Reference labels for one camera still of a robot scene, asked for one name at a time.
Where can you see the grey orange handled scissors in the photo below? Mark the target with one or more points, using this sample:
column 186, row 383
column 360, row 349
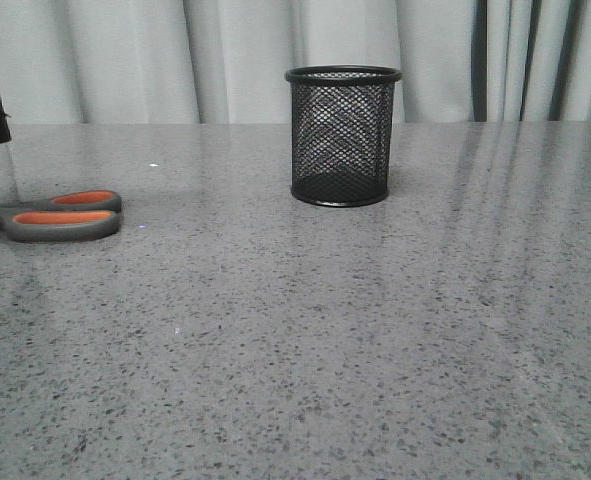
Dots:
column 80, row 216

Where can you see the grey pleated curtain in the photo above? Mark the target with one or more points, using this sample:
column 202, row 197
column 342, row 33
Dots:
column 224, row 61

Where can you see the black mesh pen holder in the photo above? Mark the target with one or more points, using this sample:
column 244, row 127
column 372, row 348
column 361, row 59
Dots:
column 341, row 132

